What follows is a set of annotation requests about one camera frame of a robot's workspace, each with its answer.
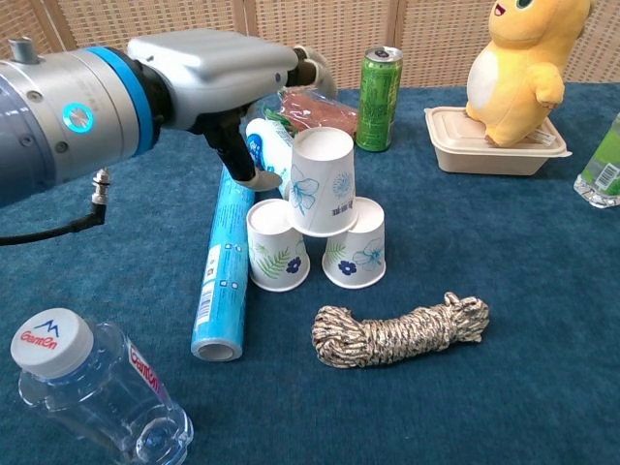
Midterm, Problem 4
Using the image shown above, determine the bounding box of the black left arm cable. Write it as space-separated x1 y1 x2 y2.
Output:
0 167 111 247

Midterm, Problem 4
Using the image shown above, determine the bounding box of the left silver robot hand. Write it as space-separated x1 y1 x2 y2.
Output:
126 28 339 193

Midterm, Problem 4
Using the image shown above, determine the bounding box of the light blue wrap roll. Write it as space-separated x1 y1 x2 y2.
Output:
191 164 258 363

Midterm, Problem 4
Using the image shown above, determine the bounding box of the yellow plush toy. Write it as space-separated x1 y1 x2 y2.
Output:
465 0 595 148

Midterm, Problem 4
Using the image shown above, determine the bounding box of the white printed paper cup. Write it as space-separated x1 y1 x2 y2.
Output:
245 198 311 293
321 197 388 291
288 127 358 238

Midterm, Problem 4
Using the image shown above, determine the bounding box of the woven bamboo folding screen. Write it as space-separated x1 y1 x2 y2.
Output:
0 0 620 96

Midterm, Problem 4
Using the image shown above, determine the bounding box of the blue table cloth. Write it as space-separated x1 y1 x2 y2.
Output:
0 81 620 465

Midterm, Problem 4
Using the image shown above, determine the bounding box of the clear white-cap water bottle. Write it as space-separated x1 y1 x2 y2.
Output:
10 307 195 465

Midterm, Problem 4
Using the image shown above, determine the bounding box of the white blue-print plastic bottle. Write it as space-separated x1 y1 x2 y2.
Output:
245 118 296 188

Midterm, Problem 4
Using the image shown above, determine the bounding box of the green drink can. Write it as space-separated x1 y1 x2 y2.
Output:
356 46 404 153

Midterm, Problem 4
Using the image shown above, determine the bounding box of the brown snack clear package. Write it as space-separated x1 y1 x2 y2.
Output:
278 86 359 138

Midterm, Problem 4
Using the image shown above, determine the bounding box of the multicolour rope bundle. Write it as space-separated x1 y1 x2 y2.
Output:
311 291 490 371

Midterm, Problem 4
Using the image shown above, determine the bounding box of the green-label water bottle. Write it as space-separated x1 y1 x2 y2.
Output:
573 111 620 209

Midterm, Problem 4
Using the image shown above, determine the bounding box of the beige lidded lunch box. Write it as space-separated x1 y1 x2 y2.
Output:
423 106 573 176

